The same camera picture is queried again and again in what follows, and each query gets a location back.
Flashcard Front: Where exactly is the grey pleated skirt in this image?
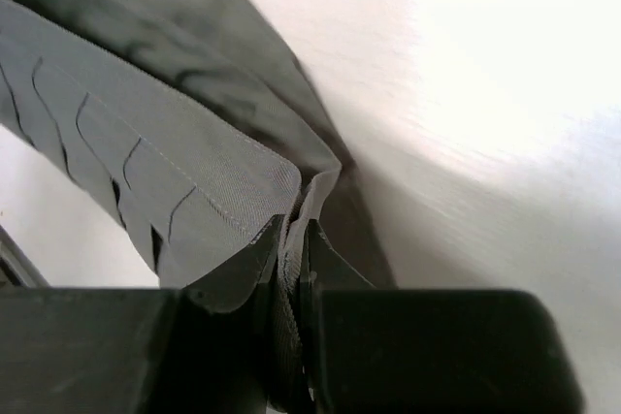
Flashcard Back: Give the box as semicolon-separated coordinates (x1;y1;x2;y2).
1;0;393;410

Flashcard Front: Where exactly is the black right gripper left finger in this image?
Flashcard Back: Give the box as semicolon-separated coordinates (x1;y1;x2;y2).
1;217;282;413

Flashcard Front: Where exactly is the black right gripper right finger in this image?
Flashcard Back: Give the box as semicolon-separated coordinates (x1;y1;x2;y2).
299;222;585;414

